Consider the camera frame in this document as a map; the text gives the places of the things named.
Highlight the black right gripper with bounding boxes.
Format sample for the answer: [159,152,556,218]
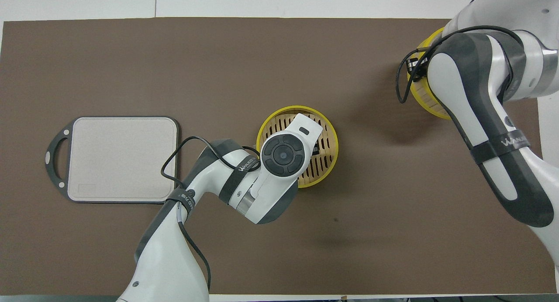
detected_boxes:
[406,57,422,79]

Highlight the yellow bamboo steamer tier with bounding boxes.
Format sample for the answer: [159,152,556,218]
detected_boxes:
[256,105,339,189]
[407,26,455,120]

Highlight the brown table mat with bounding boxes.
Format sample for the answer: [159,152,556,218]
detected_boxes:
[0,17,556,296]

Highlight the grey cutting board black rim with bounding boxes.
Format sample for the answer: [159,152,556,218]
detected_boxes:
[45,116,180,204]

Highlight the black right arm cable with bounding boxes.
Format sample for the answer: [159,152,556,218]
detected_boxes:
[395,24,527,105]

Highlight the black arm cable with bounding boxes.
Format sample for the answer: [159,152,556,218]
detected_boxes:
[160,136,262,294]
[395,24,527,105]

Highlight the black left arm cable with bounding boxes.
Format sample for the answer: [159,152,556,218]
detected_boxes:
[160,136,262,294]

